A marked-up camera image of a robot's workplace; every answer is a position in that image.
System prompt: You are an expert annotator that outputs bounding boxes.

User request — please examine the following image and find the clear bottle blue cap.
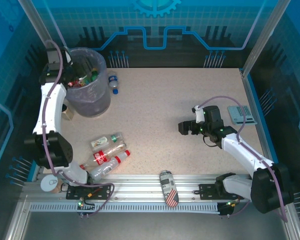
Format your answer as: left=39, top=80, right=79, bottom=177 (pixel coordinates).
left=107, top=71, right=121, bottom=95

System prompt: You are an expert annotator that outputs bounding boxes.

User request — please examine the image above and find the clear bottle green cap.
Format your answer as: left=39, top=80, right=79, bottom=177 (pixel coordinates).
left=90, top=132, right=123, bottom=153

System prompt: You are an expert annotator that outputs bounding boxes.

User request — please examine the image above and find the clear bottle red neck band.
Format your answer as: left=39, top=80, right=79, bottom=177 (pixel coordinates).
left=88, top=149, right=131, bottom=181

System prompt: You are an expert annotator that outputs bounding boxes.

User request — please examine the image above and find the clear bottle red cola label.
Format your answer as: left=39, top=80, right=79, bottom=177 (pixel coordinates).
left=79, top=141, right=128, bottom=171

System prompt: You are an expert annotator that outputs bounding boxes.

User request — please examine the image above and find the translucent plastic bin liner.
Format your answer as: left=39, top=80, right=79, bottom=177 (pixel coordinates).
left=64, top=47, right=112, bottom=117

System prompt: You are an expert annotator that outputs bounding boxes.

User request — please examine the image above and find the grey waste bin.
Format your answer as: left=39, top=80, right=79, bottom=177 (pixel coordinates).
left=64, top=47, right=112, bottom=117

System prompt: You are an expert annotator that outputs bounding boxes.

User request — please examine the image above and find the grey calculator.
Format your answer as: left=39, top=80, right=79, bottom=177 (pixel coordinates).
left=226, top=104, right=258, bottom=126

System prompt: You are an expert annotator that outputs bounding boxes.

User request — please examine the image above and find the gold block with black cap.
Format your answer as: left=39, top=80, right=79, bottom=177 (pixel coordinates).
left=61, top=104, right=76, bottom=121

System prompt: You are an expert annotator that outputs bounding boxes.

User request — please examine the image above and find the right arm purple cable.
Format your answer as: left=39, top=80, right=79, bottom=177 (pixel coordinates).
left=198, top=95, right=289, bottom=223

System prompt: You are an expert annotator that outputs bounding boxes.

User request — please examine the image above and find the aluminium frame post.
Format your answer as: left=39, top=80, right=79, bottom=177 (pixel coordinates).
left=17, top=0, right=67, bottom=51
left=241, top=0, right=292, bottom=76

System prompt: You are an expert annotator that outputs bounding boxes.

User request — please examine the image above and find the aluminium front rail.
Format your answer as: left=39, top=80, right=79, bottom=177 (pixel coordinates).
left=22, top=173, right=253, bottom=204

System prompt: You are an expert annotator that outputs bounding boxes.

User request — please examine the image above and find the slotted cable duct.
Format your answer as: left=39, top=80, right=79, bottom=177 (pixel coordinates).
left=29, top=202, right=220, bottom=214

